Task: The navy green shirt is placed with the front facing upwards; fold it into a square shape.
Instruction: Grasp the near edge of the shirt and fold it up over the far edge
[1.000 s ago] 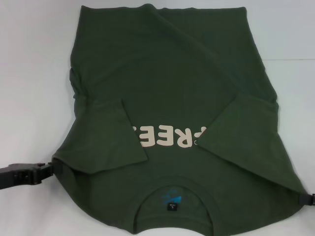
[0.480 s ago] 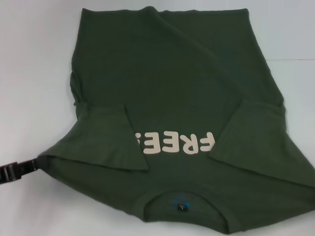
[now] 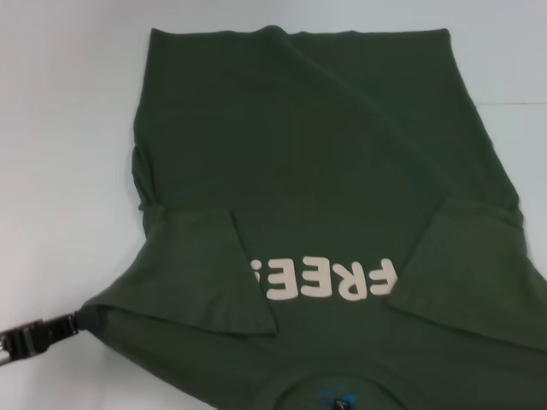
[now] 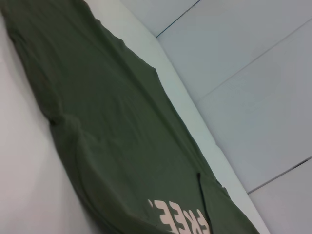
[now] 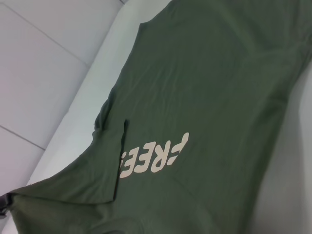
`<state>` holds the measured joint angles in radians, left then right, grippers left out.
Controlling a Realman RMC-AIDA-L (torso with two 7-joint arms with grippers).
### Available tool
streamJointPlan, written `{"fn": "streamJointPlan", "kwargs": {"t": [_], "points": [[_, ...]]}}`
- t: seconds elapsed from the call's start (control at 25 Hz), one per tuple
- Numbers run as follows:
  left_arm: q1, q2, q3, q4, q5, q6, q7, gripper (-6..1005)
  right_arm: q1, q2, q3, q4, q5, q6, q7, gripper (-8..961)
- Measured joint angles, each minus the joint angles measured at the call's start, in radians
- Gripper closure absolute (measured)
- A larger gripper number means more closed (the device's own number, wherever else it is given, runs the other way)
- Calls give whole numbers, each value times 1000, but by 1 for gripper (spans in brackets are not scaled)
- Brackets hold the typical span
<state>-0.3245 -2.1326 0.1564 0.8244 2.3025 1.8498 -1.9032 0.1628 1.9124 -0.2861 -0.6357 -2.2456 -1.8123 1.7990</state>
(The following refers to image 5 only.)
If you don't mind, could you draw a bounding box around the dark green FREE-print T-shirt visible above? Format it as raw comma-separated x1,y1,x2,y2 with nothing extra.
6,0,312,234

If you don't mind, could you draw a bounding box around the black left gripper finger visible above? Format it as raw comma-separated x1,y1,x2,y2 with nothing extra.
0,192,13,218

